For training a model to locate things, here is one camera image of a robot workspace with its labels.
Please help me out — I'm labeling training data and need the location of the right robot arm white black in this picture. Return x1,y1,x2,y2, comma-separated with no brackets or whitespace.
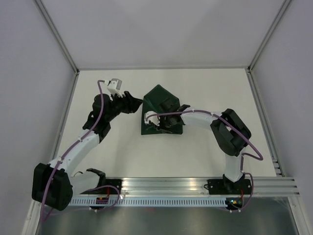
152,105,252,195

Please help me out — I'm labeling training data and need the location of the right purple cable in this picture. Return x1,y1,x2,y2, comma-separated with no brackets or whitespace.
145,109,264,213

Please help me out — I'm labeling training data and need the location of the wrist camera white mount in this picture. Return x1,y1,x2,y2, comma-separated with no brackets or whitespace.
104,78,123,97
144,111,160,127

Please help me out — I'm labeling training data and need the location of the right aluminium frame post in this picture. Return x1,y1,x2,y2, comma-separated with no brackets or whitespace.
246,0,293,73

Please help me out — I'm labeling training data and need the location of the aluminium front rail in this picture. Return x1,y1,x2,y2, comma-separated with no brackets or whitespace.
70,176,301,197

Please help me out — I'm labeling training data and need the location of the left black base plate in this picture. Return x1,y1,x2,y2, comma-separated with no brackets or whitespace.
82,179,122,195

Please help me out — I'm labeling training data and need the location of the dark green cloth napkin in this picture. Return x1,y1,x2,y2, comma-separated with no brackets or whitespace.
141,84,183,135

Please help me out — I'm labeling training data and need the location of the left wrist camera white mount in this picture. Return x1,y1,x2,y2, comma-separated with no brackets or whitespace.
104,78,123,97

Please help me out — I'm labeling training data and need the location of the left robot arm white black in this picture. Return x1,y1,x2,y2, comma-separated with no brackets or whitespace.
31,91,143,211

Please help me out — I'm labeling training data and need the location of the left aluminium frame post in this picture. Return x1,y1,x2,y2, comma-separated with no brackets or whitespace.
33,0,79,75

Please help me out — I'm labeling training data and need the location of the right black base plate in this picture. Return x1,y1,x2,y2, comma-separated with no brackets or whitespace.
207,178,252,195

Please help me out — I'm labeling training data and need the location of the aluminium frame post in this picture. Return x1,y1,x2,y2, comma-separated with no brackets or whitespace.
33,0,79,75
246,0,293,73

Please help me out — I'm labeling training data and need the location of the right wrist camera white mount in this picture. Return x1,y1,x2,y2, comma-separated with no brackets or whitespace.
144,111,160,127

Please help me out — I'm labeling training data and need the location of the white slotted cable duct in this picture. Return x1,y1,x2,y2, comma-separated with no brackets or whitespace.
69,196,226,207

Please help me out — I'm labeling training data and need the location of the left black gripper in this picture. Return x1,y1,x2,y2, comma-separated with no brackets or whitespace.
106,90,143,122

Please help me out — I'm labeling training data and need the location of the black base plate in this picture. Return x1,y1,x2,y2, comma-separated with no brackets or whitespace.
82,179,122,195
207,178,252,195

